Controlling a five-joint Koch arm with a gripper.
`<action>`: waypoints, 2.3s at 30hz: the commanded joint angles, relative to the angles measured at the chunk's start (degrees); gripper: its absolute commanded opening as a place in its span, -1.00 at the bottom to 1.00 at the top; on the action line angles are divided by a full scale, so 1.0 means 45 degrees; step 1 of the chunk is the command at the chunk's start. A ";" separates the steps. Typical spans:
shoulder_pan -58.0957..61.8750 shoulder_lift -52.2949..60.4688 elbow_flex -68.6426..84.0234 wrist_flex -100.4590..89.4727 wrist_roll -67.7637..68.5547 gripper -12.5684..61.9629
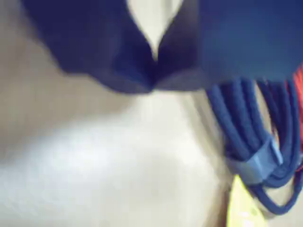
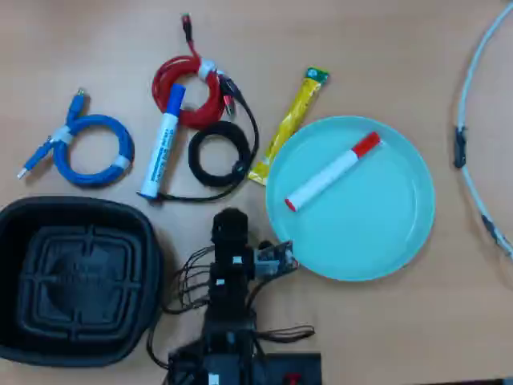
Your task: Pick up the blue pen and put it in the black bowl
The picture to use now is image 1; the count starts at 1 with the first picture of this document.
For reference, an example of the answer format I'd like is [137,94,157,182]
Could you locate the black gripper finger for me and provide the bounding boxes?
[151,0,303,93]
[22,0,156,93]

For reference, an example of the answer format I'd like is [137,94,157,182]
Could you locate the yellow stick packet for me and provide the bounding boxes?
[228,175,266,227]

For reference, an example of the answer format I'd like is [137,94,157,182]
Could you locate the black coiled usb cable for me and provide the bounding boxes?
[205,78,303,217]

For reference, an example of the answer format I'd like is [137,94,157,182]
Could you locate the red coiled usb cable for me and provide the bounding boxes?
[286,67,303,173]

